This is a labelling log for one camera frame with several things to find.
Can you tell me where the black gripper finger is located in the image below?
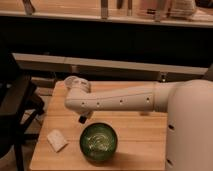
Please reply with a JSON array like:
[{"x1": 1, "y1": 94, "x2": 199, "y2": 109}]
[{"x1": 78, "y1": 116, "x2": 86, "y2": 124}]

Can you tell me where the white paper cup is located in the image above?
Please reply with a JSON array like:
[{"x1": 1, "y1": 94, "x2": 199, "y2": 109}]
[{"x1": 64, "y1": 76, "x2": 91, "y2": 92}]

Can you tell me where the grey long bench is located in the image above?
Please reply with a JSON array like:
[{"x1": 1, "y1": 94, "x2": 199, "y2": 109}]
[{"x1": 14, "y1": 53, "x2": 209, "y2": 82}]

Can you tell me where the black chair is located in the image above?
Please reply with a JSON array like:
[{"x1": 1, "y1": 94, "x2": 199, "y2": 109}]
[{"x1": 0, "y1": 49, "x2": 44, "y2": 171}]

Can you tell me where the green glass bowl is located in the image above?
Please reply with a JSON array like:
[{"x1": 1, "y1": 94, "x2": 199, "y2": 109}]
[{"x1": 79, "y1": 123, "x2": 118, "y2": 162}]

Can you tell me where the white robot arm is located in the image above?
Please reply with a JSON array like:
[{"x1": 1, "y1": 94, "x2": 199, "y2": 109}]
[{"x1": 65, "y1": 76, "x2": 213, "y2": 171}]

